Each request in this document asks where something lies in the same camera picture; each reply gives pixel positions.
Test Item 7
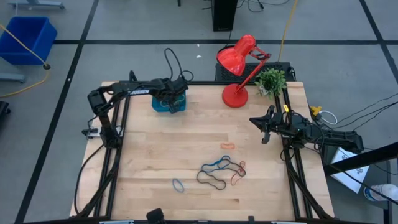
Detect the black aluminium table frame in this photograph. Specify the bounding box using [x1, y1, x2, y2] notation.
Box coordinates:
[74, 70, 335, 224]

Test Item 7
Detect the clear plastic water bottle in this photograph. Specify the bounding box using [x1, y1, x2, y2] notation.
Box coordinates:
[363, 183, 398, 202]

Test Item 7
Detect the teal blue plastic bin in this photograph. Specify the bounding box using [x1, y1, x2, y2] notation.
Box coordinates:
[151, 90, 187, 113]

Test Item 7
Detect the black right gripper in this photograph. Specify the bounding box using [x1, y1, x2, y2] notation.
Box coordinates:
[249, 105, 296, 145]

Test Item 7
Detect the yellow hanging cord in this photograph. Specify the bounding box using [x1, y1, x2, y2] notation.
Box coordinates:
[277, 0, 299, 62]
[0, 24, 51, 99]

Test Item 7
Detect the small green potted plant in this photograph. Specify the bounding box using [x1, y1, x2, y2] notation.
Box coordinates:
[254, 68, 287, 100]

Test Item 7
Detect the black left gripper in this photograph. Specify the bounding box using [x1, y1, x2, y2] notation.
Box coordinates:
[161, 77, 188, 114]

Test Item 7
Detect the small blue rubber band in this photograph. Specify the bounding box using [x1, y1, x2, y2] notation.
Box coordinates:
[172, 178, 185, 194]

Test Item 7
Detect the black metal beam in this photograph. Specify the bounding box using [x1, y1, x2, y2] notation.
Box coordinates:
[323, 142, 398, 177]

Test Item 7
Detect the black base power cable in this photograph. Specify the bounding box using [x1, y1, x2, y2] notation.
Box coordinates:
[73, 143, 106, 216]

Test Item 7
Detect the red desk lamp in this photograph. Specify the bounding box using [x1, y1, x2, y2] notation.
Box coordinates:
[216, 34, 272, 109]

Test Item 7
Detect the black rounded object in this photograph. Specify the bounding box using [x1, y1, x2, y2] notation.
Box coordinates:
[146, 207, 167, 224]

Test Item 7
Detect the black computer tower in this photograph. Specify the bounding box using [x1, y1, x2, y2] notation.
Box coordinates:
[211, 0, 239, 32]

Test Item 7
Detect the long blue rubber band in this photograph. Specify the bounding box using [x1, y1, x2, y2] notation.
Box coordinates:
[201, 155, 231, 174]

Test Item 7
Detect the white cable loop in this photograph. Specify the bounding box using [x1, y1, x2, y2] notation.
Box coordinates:
[320, 110, 338, 126]

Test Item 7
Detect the black floor cable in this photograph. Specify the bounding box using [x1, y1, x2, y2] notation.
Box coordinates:
[236, 0, 265, 13]
[332, 101, 398, 130]
[337, 93, 398, 125]

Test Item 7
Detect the white printed cardboard box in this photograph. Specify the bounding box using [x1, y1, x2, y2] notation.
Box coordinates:
[329, 146, 371, 194]

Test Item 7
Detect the long black rubber band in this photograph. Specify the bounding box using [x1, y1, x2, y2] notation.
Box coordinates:
[196, 170, 227, 191]
[216, 157, 246, 177]

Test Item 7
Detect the thin red rubber band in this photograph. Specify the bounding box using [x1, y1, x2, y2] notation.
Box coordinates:
[230, 160, 246, 187]

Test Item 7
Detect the yellow plug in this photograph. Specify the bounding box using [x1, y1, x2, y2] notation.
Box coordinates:
[309, 105, 323, 118]

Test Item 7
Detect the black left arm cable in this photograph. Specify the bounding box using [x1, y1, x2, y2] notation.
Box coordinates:
[164, 47, 195, 82]

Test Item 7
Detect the grey metal floor foot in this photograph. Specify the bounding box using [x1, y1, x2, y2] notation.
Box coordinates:
[0, 73, 26, 83]
[7, 0, 65, 10]

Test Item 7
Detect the black caster base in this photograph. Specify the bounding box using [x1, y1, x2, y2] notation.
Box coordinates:
[0, 101, 12, 125]

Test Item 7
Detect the dark blue floor bin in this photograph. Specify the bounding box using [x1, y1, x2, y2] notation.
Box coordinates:
[0, 16, 58, 65]

